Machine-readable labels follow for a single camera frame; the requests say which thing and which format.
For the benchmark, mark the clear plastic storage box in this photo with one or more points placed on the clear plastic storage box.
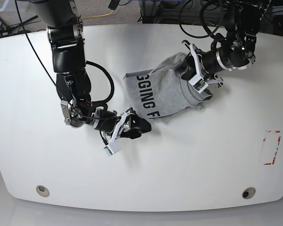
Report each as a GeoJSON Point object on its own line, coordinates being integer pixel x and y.
{"type": "Point", "coordinates": [7, 6]}

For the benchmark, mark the left table grommet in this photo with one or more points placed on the left table grommet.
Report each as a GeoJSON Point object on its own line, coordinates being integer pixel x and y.
{"type": "Point", "coordinates": [42, 191]}

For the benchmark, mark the table grommet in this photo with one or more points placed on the table grommet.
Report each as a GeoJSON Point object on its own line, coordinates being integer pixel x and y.
{"type": "Point", "coordinates": [248, 193]}
{"type": "Point", "coordinates": [42, 191]}

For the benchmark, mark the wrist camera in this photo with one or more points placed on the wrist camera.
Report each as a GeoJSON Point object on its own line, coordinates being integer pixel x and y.
{"type": "Point", "coordinates": [112, 148]}
{"type": "Point", "coordinates": [198, 83]}

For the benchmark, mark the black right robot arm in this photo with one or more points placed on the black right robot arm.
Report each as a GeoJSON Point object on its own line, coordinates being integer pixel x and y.
{"type": "Point", "coordinates": [64, 29]}

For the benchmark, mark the right table grommet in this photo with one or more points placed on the right table grommet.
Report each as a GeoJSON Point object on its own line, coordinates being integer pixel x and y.
{"type": "Point", "coordinates": [248, 193]}

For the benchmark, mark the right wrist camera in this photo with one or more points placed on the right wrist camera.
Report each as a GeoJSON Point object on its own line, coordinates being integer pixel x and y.
{"type": "Point", "coordinates": [112, 148]}

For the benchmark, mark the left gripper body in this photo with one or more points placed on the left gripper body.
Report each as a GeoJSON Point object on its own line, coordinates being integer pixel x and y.
{"type": "Point", "coordinates": [226, 54]}

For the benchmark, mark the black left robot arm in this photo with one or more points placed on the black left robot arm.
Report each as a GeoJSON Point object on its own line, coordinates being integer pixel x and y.
{"type": "Point", "coordinates": [241, 18]}

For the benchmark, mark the red tape marking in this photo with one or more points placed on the red tape marking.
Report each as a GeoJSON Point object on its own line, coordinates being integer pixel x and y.
{"type": "Point", "coordinates": [270, 146]}

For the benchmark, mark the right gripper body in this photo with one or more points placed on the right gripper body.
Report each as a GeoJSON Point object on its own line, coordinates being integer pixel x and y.
{"type": "Point", "coordinates": [101, 119]}

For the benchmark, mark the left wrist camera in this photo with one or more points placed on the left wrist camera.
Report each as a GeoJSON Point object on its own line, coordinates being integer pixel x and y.
{"type": "Point", "coordinates": [198, 83]}

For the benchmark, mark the black frame base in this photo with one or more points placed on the black frame base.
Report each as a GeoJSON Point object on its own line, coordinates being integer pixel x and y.
{"type": "Point", "coordinates": [171, 11]}

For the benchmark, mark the grey T-shirt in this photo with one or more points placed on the grey T-shirt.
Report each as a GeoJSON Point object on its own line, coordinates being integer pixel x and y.
{"type": "Point", "coordinates": [161, 92]}

